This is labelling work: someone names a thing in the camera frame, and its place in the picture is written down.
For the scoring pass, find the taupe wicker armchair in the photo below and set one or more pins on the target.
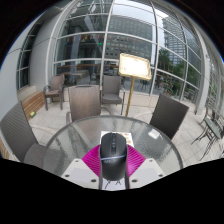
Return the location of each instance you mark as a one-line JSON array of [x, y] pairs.
[[56, 83]]

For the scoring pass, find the white printed mouse pad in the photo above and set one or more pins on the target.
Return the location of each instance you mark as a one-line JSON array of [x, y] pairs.
[[115, 185]]

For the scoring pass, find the wooden slatted bench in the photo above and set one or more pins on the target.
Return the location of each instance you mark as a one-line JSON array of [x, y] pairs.
[[33, 103], [4, 148]]

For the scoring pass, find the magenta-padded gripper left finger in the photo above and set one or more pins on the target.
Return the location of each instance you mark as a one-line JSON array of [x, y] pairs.
[[81, 171]]

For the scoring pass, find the black computer mouse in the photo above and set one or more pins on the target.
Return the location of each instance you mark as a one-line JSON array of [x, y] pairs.
[[113, 153]]

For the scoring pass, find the dark brown wicker chair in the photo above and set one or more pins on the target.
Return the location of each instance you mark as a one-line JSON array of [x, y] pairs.
[[168, 113], [16, 133]]

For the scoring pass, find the gold-framed sign stand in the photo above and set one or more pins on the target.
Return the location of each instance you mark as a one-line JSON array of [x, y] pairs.
[[134, 66]]

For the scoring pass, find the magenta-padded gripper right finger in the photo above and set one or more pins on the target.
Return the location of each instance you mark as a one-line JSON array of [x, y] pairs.
[[146, 171]]

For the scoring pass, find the grey wicker chair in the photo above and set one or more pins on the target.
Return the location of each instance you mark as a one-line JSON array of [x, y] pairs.
[[111, 86]]

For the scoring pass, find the dark metal patio table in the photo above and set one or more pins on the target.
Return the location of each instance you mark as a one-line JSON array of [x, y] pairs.
[[211, 125]]

